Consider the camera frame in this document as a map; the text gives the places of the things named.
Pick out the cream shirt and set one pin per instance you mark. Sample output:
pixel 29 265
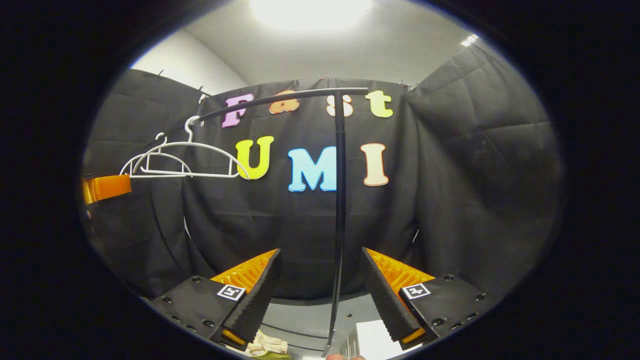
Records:
pixel 267 344

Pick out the white plastic hanger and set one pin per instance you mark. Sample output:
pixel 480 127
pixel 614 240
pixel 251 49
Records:
pixel 150 171
pixel 210 175

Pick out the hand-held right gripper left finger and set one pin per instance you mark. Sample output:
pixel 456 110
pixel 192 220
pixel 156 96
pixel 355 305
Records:
pixel 255 305

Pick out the black clothes rack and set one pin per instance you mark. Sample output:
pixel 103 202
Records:
pixel 340 200

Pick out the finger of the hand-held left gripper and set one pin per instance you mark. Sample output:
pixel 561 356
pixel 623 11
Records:
pixel 107 187

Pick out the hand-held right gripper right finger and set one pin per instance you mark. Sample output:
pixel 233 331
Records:
pixel 387 305

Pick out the white flat panel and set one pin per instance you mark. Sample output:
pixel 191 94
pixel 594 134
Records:
pixel 380 342

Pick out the ceiling light panel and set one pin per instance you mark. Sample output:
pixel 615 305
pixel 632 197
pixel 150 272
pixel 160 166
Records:
pixel 469 40
pixel 310 12

